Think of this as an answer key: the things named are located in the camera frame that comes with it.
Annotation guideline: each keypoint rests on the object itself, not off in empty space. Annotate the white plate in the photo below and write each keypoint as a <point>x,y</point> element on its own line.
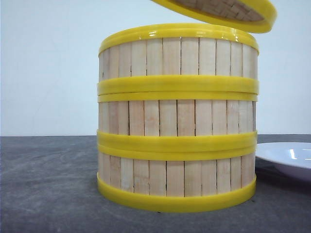
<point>290,158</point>

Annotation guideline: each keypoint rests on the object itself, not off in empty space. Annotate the woven bamboo steamer lid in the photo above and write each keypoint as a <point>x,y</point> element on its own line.
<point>254,16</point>

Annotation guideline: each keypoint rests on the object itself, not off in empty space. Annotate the bamboo steamer basket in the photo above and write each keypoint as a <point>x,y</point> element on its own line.
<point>176,129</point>
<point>177,186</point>
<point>182,61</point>

